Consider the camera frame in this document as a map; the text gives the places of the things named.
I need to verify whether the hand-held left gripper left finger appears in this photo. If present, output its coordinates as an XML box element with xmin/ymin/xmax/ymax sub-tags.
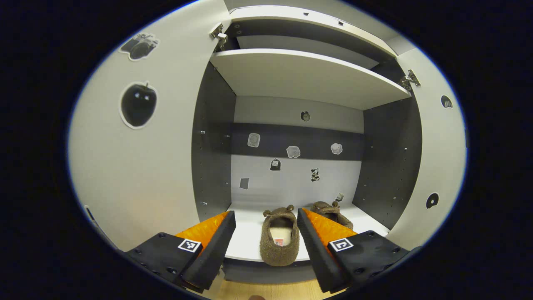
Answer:
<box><xmin>125</xmin><ymin>210</ymin><xmax>237</xmax><ymax>293</ymax></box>

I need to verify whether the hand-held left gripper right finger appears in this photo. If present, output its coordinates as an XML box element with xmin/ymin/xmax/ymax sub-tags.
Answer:
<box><xmin>296</xmin><ymin>207</ymin><xmax>411</xmax><ymax>293</ymax></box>

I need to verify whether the brown fuzzy shoe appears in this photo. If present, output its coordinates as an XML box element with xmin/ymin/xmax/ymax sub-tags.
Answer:
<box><xmin>260</xmin><ymin>205</ymin><xmax>300</xmax><ymax>267</ymax></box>
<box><xmin>310</xmin><ymin>201</ymin><xmax>354</xmax><ymax>230</ymax></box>

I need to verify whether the white shoe cabinet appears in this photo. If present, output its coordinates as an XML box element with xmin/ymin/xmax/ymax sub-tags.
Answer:
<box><xmin>68</xmin><ymin>0</ymin><xmax>468</xmax><ymax>288</ymax></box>

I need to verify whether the white cabinet door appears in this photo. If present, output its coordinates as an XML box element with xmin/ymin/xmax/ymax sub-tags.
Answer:
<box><xmin>385</xmin><ymin>47</ymin><xmax>468</xmax><ymax>250</ymax></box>
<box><xmin>68</xmin><ymin>0</ymin><xmax>232</xmax><ymax>253</ymax></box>

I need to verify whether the white cabinet shelf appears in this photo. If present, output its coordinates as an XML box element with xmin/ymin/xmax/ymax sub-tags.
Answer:
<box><xmin>209</xmin><ymin>48</ymin><xmax>412</xmax><ymax>111</ymax></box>

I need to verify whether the metal door hinge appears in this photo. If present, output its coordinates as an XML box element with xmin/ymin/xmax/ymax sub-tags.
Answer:
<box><xmin>400</xmin><ymin>69</ymin><xmax>421</xmax><ymax>88</ymax></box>
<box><xmin>209</xmin><ymin>23</ymin><xmax>229</xmax><ymax>47</ymax></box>

